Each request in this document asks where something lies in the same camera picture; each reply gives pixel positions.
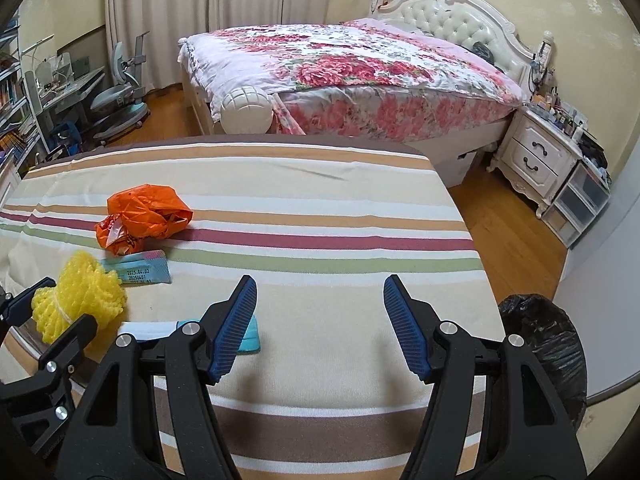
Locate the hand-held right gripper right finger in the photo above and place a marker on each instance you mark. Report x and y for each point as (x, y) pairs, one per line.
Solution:
(405, 330)

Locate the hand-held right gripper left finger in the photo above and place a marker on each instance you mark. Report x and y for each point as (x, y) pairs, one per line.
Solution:
(232, 330)

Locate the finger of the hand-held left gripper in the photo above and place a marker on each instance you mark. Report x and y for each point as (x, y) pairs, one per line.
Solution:
(70, 342)
(27, 302)

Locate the teal and white packet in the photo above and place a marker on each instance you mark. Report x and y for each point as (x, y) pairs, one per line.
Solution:
(247, 340)

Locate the yellow foam fruit net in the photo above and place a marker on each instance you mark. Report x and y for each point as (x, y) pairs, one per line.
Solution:
(85, 290)

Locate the black trash bag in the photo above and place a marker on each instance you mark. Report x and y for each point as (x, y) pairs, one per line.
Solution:
(550, 340)

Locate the small light blue packet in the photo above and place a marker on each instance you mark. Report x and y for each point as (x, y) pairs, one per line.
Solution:
(142, 270)

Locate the orange plastic bag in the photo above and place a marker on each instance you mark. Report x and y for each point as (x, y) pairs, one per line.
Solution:
(142, 215)

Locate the white bookshelf with books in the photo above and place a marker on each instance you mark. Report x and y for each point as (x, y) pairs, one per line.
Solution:
(12, 110)

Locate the grey study desk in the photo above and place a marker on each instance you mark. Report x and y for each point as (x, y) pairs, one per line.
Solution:
(70, 92)

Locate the white nightstand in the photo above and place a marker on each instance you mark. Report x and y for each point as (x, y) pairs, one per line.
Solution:
(535, 157)

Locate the clear plastic drawer unit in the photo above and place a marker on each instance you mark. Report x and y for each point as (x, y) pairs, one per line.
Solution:
(580, 200)

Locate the grey desk chair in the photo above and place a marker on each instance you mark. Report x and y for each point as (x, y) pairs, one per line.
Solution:
(117, 95)

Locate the floral pink quilt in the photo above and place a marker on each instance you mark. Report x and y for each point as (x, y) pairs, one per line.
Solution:
(350, 70)

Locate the cluster of small bottles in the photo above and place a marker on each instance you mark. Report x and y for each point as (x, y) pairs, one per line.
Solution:
(562, 115)

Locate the dark grey cushion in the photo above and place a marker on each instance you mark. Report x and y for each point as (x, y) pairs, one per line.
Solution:
(484, 50)

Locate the bed with floral quilt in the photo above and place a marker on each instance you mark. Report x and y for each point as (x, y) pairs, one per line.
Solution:
(450, 10)

